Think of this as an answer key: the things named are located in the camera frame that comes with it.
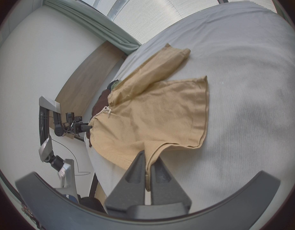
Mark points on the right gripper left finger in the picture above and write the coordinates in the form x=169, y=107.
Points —
x=128, y=188

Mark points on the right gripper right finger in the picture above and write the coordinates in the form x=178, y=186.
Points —
x=169, y=190

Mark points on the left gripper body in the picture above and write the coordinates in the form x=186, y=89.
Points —
x=80, y=127

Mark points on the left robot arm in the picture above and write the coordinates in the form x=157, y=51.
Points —
x=50, y=104

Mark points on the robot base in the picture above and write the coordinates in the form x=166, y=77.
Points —
x=67, y=176

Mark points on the bed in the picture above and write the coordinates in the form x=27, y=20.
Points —
x=245, y=92

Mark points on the brown garment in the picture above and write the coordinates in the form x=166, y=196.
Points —
x=100, y=104

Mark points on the green garment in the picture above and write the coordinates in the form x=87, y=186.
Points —
x=114, y=84

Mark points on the grey-green curtain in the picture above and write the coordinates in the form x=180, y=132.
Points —
x=90, y=18

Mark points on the window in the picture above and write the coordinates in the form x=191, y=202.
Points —
x=161, y=6

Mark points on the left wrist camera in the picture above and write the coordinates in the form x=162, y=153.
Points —
x=78, y=119

